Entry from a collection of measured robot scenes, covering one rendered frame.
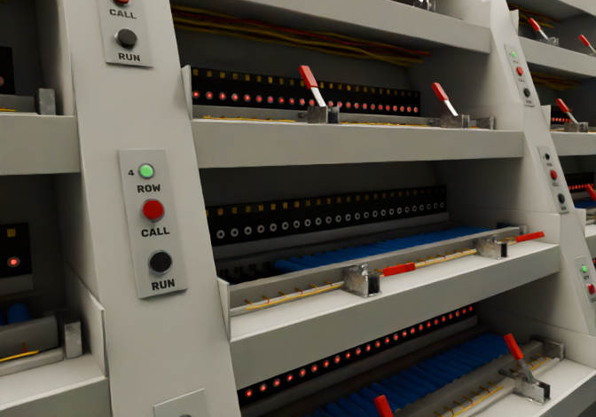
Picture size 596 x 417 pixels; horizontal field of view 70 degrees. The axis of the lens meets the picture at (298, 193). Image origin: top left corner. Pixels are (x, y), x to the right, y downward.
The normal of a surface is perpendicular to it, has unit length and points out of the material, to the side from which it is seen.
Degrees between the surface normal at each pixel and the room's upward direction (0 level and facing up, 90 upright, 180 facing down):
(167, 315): 90
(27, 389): 18
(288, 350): 108
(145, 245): 90
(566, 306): 90
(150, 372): 90
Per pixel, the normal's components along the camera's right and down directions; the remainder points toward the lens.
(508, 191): -0.81, 0.07
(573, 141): 0.58, 0.05
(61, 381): -0.03, -1.00
